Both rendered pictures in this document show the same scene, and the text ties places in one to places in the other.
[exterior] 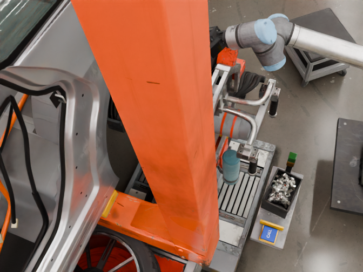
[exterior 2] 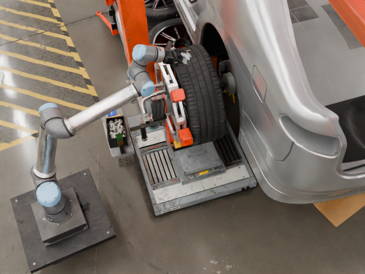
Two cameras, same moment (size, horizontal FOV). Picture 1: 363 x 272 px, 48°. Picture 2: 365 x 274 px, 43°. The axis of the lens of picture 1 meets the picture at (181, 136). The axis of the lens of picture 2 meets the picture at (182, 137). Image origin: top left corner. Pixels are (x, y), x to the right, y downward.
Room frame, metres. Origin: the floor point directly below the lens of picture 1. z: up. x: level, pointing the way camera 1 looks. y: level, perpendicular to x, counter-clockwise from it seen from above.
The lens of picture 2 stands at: (2.49, -1.62, 3.29)
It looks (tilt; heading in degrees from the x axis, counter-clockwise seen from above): 54 degrees down; 133
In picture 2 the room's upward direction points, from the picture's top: 3 degrees counter-clockwise
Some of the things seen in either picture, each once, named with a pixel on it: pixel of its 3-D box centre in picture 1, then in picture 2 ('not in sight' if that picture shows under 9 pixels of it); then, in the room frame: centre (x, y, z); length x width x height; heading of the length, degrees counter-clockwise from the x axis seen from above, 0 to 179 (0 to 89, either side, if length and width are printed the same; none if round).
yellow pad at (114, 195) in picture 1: (99, 199); not in sight; (0.80, 0.45, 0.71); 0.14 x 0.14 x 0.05; 58
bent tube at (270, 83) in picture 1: (249, 86); (154, 99); (1.05, -0.34, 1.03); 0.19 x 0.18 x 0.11; 58
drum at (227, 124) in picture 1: (230, 122); (159, 104); (0.99, -0.24, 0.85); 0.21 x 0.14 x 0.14; 58
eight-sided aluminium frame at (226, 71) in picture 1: (216, 118); (170, 101); (1.03, -0.18, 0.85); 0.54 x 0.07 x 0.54; 148
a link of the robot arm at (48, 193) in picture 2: not in sight; (50, 196); (0.81, -1.13, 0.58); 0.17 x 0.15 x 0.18; 156
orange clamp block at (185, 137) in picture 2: (236, 69); (184, 137); (1.30, -0.34, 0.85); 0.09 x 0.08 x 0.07; 148
